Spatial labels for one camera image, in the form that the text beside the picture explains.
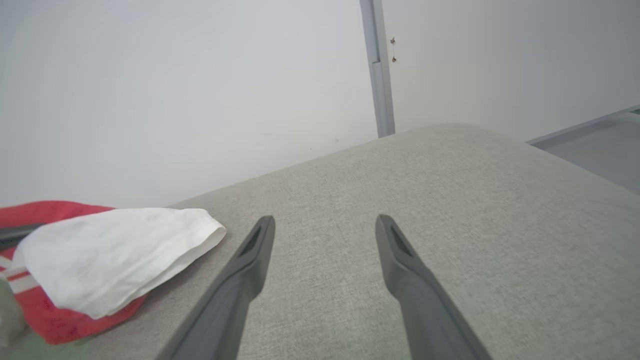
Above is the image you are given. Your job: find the grey fabric sofa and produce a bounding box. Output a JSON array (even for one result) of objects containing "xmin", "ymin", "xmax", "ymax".
[{"xmin": 0, "ymin": 123, "xmax": 640, "ymax": 360}]

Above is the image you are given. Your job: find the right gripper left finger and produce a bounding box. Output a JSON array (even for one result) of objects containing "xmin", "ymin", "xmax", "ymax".
[{"xmin": 159, "ymin": 215, "xmax": 277, "ymax": 360}]

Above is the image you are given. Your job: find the red and white garment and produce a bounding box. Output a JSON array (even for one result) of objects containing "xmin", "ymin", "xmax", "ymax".
[{"xmin": 0, "ymin": 200, "xmax": 227, "ymax": 346}]

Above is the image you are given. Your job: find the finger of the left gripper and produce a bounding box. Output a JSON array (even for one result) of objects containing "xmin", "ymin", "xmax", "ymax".
[{"xmin": 0, "ymin": 224, "xmax": 45, "ymax": 251}]

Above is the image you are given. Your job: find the grey skirting strip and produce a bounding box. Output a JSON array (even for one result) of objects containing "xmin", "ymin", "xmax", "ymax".
[{"xmin": 526, "ymin": 104, "xmax": 640, "ymax": 147}]

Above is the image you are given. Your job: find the grey metal post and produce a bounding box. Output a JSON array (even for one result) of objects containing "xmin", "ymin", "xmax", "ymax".
[{"xmin": 359, "ymin": 0, "xmax": 396, "ymax": 139}]

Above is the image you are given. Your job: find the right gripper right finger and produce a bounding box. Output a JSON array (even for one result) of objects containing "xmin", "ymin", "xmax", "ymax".
[{"xmin": 375, "ymin": 214, "xmax": 494, "ymax": 360}]

